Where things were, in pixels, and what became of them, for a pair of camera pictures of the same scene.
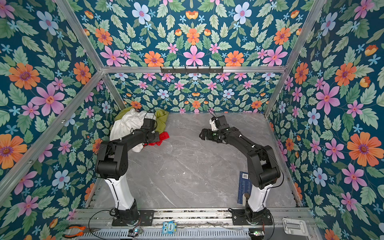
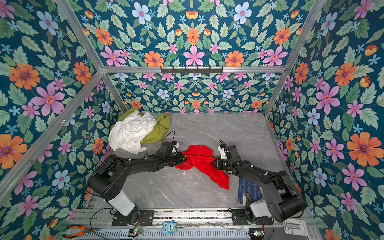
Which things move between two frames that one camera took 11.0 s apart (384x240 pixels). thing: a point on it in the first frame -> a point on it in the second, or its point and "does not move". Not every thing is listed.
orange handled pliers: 84,228 does not move
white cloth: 133,119 does not move
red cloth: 162,136 -> 202,157
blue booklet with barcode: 245,186 does not move
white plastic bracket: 295,226 does not move
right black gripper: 209,137 -> 218,161
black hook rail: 191,71 does not move
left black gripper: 156,138 -> 179,155
